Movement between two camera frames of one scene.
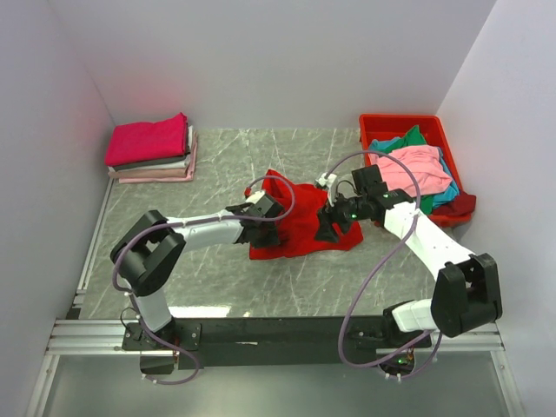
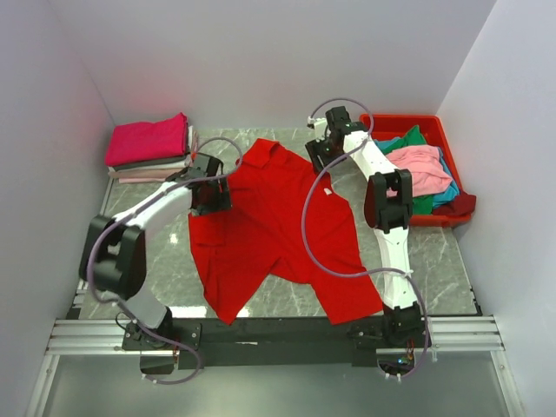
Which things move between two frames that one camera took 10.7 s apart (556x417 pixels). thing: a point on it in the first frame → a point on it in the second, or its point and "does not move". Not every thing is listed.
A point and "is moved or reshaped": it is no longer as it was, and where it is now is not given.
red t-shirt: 298,221 is moved or reshaped
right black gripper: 325,231 → 314,149
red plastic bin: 377,127 does not move
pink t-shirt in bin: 425,162 does not move
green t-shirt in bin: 414,136 does not move
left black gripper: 272,239 → 222,201
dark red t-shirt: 464,204 does not move
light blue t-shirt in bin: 379,145 does not move
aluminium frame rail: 105,334 does not move
